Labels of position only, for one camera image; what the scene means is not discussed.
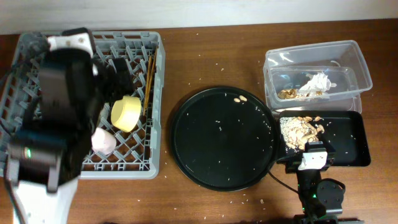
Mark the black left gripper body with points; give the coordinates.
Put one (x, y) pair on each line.
(109, 90)

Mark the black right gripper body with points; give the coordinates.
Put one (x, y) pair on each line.
(293, 164)

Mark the yellow bowl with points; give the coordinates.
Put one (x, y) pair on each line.
(125, 113)

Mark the nut shell food scraps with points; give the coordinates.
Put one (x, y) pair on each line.
(299, 130)

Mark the pink cup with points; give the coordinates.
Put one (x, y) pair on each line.
(103, 141)

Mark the gold foil wrapper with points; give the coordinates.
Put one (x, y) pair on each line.
(287, 94)

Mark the white tissue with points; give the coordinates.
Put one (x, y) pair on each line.
(317, 85)

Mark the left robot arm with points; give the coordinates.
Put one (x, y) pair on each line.
(45, 155)

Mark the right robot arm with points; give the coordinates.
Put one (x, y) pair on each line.
(321, 199)

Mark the grey plastic dishwasher rack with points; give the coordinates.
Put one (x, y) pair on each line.
(137, 153)

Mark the left wooden chopstick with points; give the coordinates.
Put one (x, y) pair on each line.
(150, 62)

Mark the wooden chopstick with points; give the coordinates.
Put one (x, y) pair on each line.
(150, 62)
(151, 75)

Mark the right wooden chopstick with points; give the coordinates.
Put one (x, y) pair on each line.
(151, 75)

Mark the black rectangular tray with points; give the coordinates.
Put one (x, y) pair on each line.
(344, 134)

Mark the round black tray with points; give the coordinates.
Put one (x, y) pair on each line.
(223, 145)

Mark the outer clear plastic bin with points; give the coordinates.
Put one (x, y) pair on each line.
(344, 53)

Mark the clear plastic bin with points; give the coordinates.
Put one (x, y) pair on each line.
(344, 82)
(344, 53)

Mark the inner clear plastic bin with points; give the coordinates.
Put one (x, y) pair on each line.
(344, 82)

